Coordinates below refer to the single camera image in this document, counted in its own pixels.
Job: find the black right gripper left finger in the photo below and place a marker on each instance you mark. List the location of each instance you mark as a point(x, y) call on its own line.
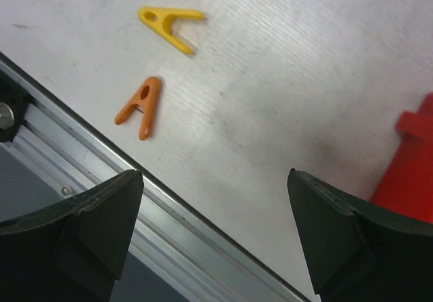
point(75, 249)

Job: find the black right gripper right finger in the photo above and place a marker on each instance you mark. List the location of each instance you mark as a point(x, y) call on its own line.
point(357, 251)

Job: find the orange clothespin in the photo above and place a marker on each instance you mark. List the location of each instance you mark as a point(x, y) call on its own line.
point(146, 98)

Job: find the yellow clothespin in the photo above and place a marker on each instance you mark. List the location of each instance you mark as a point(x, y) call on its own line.
point(161, 19)

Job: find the red plastic bin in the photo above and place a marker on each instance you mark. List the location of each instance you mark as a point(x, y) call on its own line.
point(406, 186)

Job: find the aluminium rail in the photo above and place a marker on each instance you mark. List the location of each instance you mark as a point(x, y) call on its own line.
point(174, 252)

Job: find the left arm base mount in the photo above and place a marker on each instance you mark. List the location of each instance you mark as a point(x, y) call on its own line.
point(14, 103)

